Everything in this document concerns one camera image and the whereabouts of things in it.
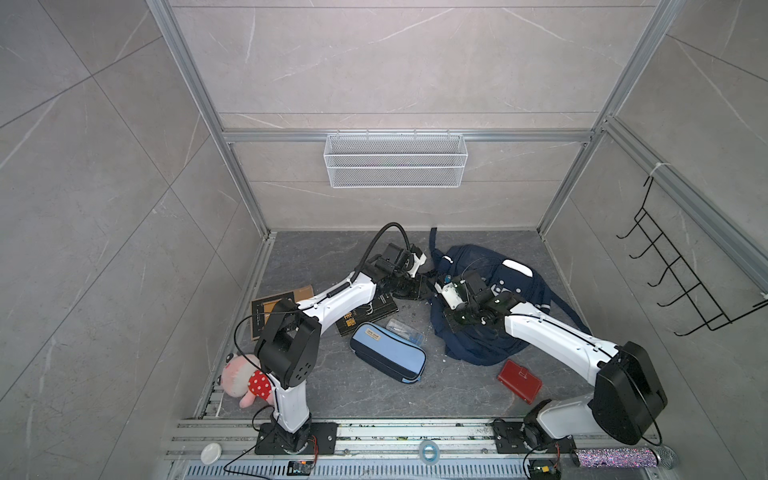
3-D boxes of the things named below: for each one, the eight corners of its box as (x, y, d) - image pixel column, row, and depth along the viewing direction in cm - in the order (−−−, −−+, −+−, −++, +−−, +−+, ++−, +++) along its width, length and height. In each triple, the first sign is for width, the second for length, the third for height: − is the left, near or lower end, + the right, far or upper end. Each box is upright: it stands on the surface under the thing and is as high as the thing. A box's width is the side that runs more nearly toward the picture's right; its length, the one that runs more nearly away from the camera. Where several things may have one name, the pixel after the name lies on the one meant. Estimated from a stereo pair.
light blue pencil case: (344, 351, 90) (342, 346, 87) (364, 321, 97) (363, 314, 93) (415, 391, 83) (416, 386, 79) (431, 355, 89) (433, 349, 86)
